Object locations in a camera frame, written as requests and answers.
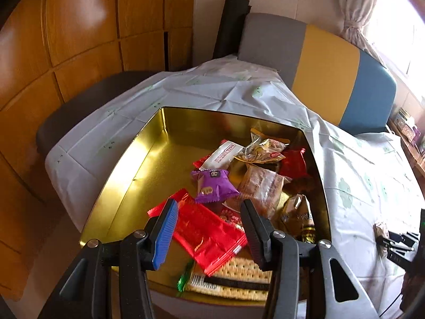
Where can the black rolled mat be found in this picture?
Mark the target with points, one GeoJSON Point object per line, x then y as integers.
{"type": "Point", "coordinates": [230, 26]}

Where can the green white box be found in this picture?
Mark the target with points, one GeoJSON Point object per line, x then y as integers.
{"type": "Point", "coordinates": [403, 113]}

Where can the white packet with red label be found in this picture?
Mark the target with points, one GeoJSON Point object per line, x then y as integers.
{"type": "Point", "coordinates": [222, 154]}

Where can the gold tin box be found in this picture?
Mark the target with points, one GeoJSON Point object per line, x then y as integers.
{"type": "Point", "coordinates": [139, 189]}

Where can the purple snack packet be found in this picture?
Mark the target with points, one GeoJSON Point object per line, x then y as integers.
{"type": "Point", "coordinates": [212, 186]}

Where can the red patterned snack packet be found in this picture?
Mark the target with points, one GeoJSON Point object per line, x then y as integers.
{"type": "Point", "coordinates": [232, 217]}

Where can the wooden side desk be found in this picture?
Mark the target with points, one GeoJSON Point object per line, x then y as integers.
{"type": "Point", "coordinates": [416, 159]}

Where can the cracker packet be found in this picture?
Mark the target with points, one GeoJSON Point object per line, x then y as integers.
{"type": "Point", "coordinates": [229, 272]}

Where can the orange-edged dried slices packet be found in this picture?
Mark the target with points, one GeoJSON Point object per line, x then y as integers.
{"type": "Point", "coordinates": [262, 151]}

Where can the long red snack packet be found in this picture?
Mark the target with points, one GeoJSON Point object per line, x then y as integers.
{"type": "Point", "coordinates": [206, 236]}

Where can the window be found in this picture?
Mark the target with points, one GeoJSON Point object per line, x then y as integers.
{"type": "Point", "coordinates": [398, 23]}

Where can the patterned tissue box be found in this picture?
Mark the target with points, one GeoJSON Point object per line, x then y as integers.
{"type": "Point", "coordinates": [409, 129]}

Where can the white plastic tablecloth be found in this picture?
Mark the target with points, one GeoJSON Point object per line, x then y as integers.
{"type": "Point", "coordinates": [348, 179]}

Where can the dark grey chair seat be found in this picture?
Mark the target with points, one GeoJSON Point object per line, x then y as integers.
{"type": "Point", "coordinates": [93, 99]}

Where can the tan silver snack packet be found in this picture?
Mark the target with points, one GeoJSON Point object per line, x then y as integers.
{"type": "Point", "coordinates": [295, 211]}

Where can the wooden wardrobe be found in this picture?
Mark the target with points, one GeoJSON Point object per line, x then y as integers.
{"type": "Point", "coordinates": [83, 23]}

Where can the clear bread packet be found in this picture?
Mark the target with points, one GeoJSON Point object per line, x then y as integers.
{"type": "Point", "coordinates": [262, 186]}

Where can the tied pale curtain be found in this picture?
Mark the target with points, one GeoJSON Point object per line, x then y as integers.
{"type": "Point", "coordinates": [357, 6]}

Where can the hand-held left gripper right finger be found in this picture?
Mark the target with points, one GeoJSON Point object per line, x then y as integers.
{"type": "Point", "coordinates": [252, 232]}

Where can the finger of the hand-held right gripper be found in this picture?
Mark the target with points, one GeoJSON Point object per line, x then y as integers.
{"type": "Point", "coordinates": [408, 237]}
{"type": "Point", "coordinates": [390, 241]}

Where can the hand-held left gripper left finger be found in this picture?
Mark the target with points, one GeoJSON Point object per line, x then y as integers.
{"type": "Point", "coordinates": [164, 236]}

